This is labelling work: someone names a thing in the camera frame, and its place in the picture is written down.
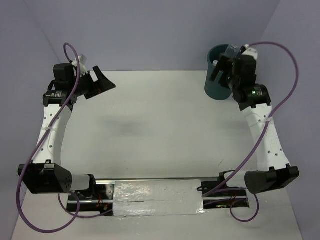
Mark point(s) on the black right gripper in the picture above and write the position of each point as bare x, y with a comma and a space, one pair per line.
224, 62

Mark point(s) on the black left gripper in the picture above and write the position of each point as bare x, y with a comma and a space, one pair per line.
103, 85

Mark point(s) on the clear bottle blue white label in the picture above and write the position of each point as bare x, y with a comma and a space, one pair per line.
231, 51

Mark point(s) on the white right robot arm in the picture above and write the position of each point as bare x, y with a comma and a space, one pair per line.
274, 170

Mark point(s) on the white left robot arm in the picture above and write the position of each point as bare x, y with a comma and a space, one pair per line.
45, 174

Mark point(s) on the dark green plastic bin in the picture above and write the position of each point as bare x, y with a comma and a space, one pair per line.
212, 87

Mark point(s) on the metal base rail with tape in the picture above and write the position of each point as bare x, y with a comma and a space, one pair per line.
157, 197

